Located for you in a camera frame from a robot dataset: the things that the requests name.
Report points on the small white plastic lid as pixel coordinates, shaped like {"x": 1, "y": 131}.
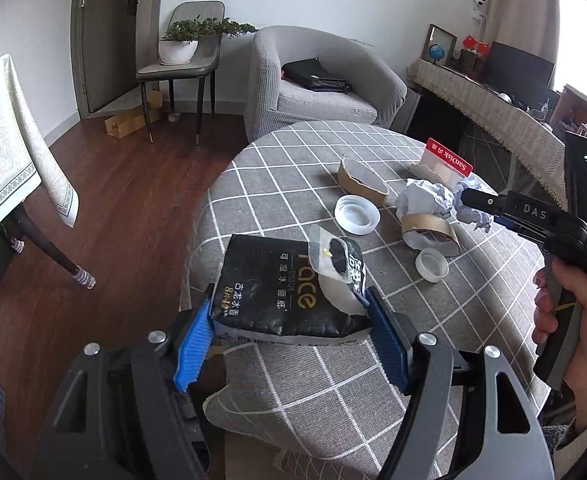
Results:
{"x": 432, "y": 265}

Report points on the black bag on armchair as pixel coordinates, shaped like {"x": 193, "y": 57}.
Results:
{"x": 311, "y": 75}

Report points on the grey door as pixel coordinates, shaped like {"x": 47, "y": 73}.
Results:
{"x": 103, "y": 52}

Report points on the white paper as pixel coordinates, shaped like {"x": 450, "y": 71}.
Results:
{"x": 424, "y": 197}

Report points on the white patterned dining tablecloth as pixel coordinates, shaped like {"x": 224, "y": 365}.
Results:
{"x": 25, "y": 159}

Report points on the grey checked round tablecloth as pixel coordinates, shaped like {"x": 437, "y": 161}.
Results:
{"x": 329, "y": 412}

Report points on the grey dining chair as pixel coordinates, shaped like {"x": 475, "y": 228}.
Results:
{"x": 202, "y": 68}

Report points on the red white sandisk package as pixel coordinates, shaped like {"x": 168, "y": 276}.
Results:
{"x": 439, "y": 164}

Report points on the black tissue pack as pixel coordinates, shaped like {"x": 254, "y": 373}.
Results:
{"x": 292, "y": 292}

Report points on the large white plastic lid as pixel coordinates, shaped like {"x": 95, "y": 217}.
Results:
{"x": 356, "y": 215}

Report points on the cardboard tape roll core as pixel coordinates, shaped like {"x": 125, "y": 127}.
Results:
{"x": 422, "y": 231}

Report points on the grey armchair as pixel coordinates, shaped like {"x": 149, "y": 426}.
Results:
{"x": 274, "y": 102}

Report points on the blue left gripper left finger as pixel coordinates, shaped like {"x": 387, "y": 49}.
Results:
{"x": 193, "y": 343}

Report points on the black monitor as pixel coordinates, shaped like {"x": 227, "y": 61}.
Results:
{"x": 521, "y": 75}

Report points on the cardboard box on floor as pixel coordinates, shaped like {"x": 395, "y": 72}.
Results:
{"x": 127, "y": 123}

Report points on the black dining table leg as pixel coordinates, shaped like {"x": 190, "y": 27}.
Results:
{"x": 27, "y": 226}

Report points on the beige sideboard cloth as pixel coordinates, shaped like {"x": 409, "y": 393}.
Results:
{"x": 533, "y": 145}

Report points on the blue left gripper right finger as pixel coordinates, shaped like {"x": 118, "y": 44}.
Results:
{"x": 391, "y": 349}

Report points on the right hand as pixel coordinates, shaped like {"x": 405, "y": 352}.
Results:
{"x": 578, "y": 339}

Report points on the white potted plant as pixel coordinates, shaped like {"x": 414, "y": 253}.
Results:
{"x": 181, "y": 38}

